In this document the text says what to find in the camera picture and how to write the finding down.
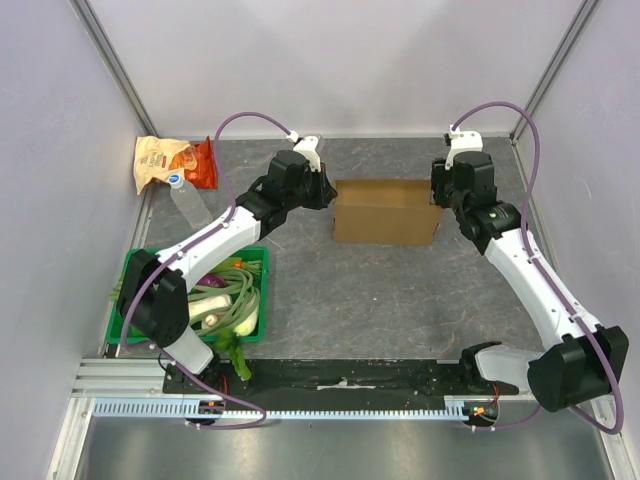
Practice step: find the red chip bag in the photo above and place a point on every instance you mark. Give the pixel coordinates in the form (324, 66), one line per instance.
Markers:
(197, 164)

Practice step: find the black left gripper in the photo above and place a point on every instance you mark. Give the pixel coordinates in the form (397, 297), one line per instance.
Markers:
(326, 192)

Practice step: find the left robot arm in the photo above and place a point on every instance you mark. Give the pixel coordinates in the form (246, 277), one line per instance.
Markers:
(153, 296)

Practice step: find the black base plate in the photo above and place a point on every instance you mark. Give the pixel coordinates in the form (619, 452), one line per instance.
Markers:
(355, 383)

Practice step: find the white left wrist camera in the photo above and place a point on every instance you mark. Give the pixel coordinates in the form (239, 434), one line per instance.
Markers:
(309, 146)

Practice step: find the beige chip bag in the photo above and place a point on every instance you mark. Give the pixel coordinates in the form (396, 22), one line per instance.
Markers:
(157, 159)

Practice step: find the green leafy lettuce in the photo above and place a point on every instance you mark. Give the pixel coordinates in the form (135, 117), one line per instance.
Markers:
(228, 342)

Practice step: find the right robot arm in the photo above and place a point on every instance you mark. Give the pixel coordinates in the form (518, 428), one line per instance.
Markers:
(580, 358)

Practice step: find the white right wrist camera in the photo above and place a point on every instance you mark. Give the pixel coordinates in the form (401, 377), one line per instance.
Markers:
(462, 141)

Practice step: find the purple red onion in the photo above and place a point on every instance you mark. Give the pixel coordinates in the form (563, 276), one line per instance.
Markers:
(211, 280)

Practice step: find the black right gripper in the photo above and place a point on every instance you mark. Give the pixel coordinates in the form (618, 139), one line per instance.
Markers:
(439, 191)

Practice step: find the clear plastic water bottle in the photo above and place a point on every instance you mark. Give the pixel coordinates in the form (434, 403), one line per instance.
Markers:
(189, 202)

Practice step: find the green long beans bundle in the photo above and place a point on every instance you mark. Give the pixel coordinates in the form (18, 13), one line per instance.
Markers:
(241, 277)

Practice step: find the brown cardboard box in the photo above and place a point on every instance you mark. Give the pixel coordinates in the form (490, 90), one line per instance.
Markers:
(385, 211)

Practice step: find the green plastic crate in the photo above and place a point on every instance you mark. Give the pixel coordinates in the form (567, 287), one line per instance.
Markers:
(250, 254)

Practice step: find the white green bok choy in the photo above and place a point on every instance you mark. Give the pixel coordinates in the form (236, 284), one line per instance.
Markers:
(210, 315)

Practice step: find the light blue cable duct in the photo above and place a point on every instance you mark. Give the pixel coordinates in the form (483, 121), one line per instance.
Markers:
(210, 408)

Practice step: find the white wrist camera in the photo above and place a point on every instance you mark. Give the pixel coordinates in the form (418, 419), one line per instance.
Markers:
(462, 141)
(309, 146)

